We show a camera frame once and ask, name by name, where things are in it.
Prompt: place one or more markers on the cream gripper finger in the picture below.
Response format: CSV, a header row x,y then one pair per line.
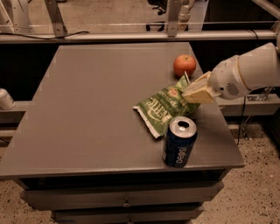
x,y
203,95
201,82

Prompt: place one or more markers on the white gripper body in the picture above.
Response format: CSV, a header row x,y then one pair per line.
x,y
226,77

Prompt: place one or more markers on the green jalapeno chip bag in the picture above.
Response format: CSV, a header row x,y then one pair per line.
x,y
158,110

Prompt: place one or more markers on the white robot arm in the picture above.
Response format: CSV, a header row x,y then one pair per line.
x,y
260,67

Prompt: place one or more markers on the blue pepsi can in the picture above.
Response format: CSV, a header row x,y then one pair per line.
x,y
179,140

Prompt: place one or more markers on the red apple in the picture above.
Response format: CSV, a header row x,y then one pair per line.
x,y
184,64

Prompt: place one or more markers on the grey lower drawer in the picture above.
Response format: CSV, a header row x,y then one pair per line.
x,y
128,215

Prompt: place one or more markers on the grey drawer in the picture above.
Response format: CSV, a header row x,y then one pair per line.
x,y
128,215
122,196

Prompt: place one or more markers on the grey upper drawer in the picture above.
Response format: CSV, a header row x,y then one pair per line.
x,y
122,196

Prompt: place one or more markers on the white cylinder at left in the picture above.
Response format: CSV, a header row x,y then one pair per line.
x,y
6,101

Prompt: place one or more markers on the metal frame rail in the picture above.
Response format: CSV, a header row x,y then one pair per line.
x,y
86,37

